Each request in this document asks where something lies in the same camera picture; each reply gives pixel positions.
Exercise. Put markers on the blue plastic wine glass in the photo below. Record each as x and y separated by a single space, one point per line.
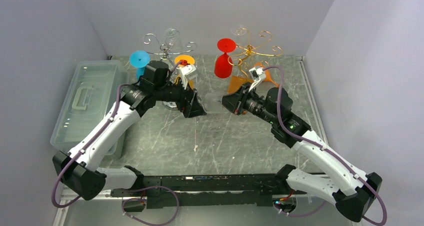
139 60

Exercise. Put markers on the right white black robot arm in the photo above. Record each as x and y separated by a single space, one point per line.
350 189

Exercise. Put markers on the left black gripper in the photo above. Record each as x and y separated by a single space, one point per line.
193 107

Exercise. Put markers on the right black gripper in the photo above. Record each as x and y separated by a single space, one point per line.
234 102

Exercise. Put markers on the clear plastic storage box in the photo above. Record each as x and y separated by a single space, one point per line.
90 96

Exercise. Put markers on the silver wire glass rack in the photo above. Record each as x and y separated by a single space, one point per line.
165 49

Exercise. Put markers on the orange plastic wine glass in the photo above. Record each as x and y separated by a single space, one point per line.
268 77

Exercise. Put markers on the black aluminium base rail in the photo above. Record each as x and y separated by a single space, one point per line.
157 192

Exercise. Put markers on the clear patterned wine glass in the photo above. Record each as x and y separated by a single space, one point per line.
240 37

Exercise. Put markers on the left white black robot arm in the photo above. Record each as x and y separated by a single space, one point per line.
79 168

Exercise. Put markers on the yellow plastic wine glass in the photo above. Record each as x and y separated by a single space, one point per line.
189 58

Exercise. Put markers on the red plastic wine glass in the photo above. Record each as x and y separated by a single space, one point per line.
223 68

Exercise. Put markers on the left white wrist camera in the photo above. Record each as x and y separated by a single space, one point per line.
187 73

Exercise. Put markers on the gold wire glass rack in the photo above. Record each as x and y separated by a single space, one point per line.
244 61

